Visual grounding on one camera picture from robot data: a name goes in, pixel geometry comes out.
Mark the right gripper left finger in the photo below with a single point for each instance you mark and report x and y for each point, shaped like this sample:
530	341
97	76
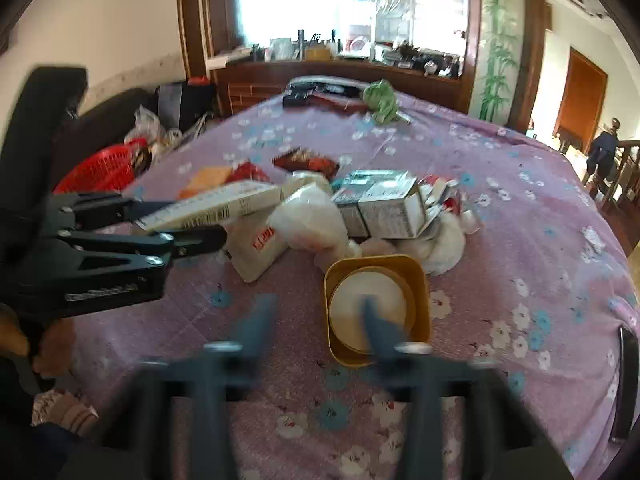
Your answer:
134	438

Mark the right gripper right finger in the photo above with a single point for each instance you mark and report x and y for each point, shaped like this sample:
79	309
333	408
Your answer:
501	439

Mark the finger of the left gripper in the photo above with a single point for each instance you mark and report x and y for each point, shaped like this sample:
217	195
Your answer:
76	251
92	211

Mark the red plastic mesh basket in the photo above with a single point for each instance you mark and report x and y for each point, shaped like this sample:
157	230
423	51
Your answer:
111	169

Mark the long white cardboard box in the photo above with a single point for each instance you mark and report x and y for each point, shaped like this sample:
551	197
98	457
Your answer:
230	201

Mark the orange cardboard box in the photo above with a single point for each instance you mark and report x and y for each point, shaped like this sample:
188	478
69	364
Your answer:
205	180

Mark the white paper packet red print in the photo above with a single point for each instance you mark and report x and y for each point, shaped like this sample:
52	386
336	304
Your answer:
253	245

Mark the white plastic bag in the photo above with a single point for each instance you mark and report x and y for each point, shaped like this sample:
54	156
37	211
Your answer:
309	220

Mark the dark red snack wrapper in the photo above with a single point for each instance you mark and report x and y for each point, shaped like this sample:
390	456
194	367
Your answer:
304	159

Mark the yellow square bowl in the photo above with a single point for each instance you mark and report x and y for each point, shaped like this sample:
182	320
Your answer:
398	288

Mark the teal tissue pack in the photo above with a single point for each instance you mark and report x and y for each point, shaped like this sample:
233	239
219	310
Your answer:
374	186

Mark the white grey carton box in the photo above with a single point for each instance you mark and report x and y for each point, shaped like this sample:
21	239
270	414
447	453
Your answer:
388	219

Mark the person's left hand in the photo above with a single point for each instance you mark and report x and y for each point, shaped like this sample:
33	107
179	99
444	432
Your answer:
53	349

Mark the black sofa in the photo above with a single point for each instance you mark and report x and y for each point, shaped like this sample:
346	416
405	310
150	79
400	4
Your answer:
48	136

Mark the clear plastic bag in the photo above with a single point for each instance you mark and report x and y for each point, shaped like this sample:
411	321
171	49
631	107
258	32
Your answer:
147	126

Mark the wooden brick pattern counter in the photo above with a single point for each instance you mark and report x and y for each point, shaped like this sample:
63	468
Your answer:
242	85

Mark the small black box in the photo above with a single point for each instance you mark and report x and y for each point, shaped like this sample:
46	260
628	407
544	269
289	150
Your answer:
297	95

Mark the purple floral tablecloth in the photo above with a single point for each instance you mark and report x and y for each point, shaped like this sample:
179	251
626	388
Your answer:
523	271

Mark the black flat case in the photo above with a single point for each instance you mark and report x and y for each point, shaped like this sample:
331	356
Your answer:
347	88

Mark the wooden stair railing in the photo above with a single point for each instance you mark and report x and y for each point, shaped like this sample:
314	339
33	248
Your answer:
622	184

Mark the green crumpled cloth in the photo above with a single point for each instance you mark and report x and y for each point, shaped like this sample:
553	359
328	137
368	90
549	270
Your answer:
381	100

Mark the dark blue hanging jacket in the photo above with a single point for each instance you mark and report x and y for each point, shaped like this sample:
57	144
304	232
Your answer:
601	156

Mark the brown wooden door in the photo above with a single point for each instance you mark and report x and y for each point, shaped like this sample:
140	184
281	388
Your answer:
581	103

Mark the red handled tool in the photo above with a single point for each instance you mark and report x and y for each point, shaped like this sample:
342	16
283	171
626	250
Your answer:
343	106

